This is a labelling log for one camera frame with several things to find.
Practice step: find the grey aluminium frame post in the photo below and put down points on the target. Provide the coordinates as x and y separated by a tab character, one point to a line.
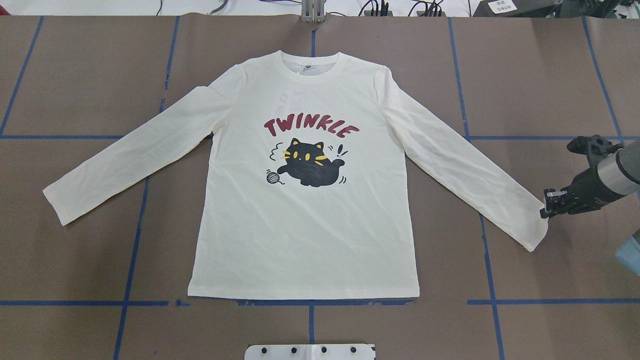
313	11

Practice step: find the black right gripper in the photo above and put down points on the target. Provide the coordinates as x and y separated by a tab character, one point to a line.
589	185

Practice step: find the black box with label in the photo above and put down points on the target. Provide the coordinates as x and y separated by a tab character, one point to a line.
517	8

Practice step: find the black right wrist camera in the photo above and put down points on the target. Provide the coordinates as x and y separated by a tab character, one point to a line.
596	148

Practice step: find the white perforated mounting plate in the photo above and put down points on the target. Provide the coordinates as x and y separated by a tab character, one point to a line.
335	351

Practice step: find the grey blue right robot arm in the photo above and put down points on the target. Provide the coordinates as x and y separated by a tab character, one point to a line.
613	173

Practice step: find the cream long-sleeve cat shirt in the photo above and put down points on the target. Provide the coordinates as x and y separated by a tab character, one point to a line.
306	194

